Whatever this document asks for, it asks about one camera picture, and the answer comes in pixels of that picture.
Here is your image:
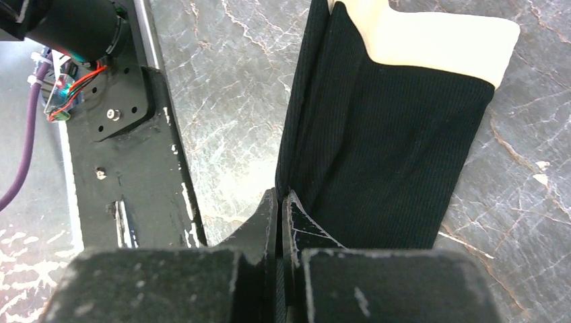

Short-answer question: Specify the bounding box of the black underwear beige waistband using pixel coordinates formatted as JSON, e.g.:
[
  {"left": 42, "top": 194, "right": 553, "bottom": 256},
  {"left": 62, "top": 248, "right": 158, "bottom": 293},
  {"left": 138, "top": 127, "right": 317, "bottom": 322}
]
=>
[{"left": 275, "top": 1, "right": 520, "bottom": 249}]

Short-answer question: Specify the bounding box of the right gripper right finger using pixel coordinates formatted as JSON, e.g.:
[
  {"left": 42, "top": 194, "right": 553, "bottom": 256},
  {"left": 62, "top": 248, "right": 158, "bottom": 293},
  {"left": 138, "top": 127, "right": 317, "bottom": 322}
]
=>
[{"left": 281, "top": 190, "right": 345, "bottom": 322}]

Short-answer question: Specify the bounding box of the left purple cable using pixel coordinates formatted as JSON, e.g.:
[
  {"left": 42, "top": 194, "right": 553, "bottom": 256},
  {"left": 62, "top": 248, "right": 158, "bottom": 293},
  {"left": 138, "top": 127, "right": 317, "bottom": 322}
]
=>
[{"left": 0, "top": 58, "right": 52, "bottom": 213}]

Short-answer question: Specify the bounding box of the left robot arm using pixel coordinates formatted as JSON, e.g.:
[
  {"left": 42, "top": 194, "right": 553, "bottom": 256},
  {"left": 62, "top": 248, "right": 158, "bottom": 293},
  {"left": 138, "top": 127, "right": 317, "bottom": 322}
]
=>
[{"left": 1, "top": 0, "right": 131, "bottom": 63}]

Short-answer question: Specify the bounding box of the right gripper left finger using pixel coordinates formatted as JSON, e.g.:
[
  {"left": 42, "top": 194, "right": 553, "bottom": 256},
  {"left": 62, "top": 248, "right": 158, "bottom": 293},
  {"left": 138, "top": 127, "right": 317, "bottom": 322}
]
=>
[{"left": 218, "top": 188, "right": 279, "bottom": 322}]

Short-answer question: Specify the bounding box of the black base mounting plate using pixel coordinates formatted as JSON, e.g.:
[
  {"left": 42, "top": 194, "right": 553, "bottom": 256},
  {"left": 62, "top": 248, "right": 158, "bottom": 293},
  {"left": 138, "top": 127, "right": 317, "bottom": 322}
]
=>
[{"left": 66, "top": 1, "right": 207, "bottom": 248}]

